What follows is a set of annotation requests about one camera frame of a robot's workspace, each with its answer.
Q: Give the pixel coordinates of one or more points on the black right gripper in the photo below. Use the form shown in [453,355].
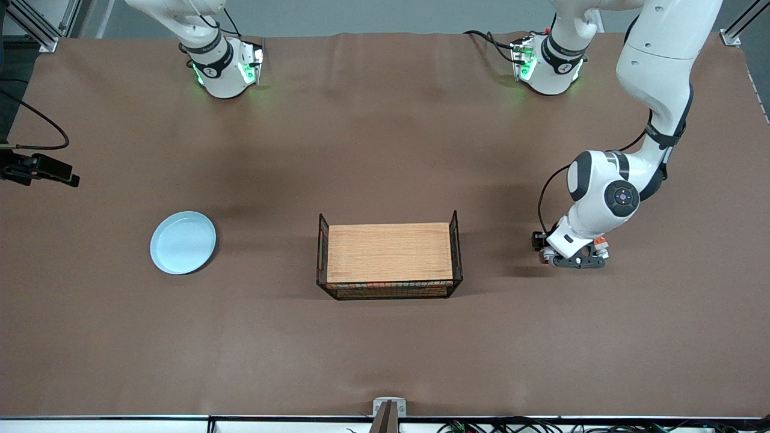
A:
[24,166]

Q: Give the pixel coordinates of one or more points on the red push button switch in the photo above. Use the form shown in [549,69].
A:
[548,257]

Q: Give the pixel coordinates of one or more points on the light blue round plate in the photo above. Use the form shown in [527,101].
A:
[183,243]

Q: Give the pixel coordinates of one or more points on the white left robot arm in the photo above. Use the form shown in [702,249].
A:
[656,60]

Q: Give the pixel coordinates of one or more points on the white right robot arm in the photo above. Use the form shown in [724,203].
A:
[222,78]

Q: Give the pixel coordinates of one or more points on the wooden board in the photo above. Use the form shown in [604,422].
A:
[391,252]

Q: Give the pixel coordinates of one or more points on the brown table cover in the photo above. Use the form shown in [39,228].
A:
[385,349]

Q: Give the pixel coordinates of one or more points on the white orange push button switch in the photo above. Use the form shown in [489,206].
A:
[600,243]

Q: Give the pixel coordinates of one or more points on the aluminium frame post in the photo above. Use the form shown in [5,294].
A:
[42,39]
[731,37]

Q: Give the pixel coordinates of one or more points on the white table edge rail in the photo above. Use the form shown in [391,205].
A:
[120,426]

